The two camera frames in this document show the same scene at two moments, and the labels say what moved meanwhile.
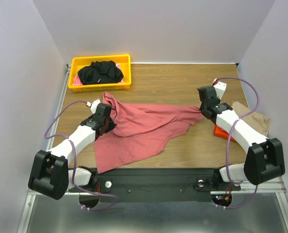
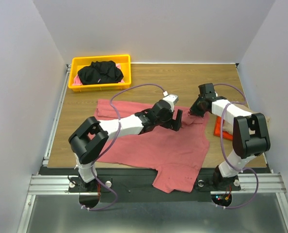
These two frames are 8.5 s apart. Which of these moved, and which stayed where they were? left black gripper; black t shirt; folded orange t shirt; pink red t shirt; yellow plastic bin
Moved: left black gripper; pink red t shirt
Stayed: black t shirt; yellow plastic bin; folded orange t shirt
